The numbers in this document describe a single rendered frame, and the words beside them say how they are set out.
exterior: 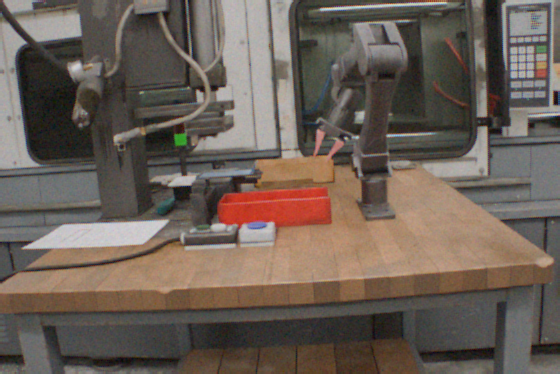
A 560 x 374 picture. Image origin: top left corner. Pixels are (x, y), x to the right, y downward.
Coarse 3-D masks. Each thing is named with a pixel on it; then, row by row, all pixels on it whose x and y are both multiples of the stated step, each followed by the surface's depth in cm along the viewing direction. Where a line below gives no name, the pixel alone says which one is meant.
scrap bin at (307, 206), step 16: (256, 192) 127; (272, 192) 126; (288, 192) 126; (304, 192) 126; (320, 192) 126; (224, 208) 116; (240, 208) 116; (256, 208) 115; (272, 208) 115; (288, 208) 115; (304, 208) 115; (320, 208) 115; (224, 224) 116; (240, 224) 116; (288, 224) 116; (304, 224) 116
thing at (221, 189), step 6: (204, 186) 131; (216, 186) 131; (222, 186) 131; (228, 186) 131; (234, 186) 145; (240, 186) 150; (192, 192) 132; (198, 192) 132; (222, 192) 131; (228, 192) 131; (234, 192) 138; (240, 192) 150; (216, 204) 132; (216, 210) 132
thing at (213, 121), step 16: (144, 112) 134; (160, 112) 134; (176, 112) 134; (192, 112) 134; (208, 112) 133; (224, 112) 141; (192, 128) 128; (208, 128) 128; (224, 128) 128; (192, 144) 131
